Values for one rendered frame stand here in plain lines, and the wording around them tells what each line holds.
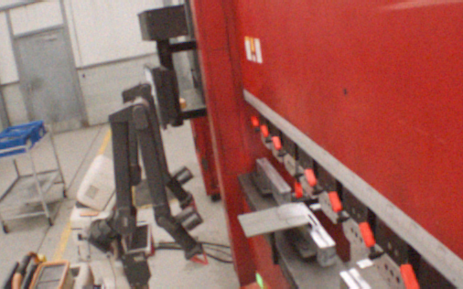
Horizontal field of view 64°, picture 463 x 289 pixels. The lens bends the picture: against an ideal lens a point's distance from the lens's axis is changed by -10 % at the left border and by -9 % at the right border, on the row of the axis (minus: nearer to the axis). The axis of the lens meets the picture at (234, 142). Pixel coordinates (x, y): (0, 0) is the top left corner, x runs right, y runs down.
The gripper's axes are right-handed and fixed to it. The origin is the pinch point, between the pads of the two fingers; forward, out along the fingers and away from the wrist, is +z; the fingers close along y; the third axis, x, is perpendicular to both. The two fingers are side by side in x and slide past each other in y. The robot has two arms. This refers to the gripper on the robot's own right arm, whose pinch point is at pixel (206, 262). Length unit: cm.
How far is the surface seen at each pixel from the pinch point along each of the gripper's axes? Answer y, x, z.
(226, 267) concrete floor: 138, 33, 95
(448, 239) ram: -76, -58, -18
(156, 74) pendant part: 117, -18, -54
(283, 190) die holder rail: 52, -38, 22
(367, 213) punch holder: -43, -53, -9
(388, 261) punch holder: -55, -49, -3
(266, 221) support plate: 20.1, -25.2, 12.4
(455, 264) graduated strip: -79, -56, -15
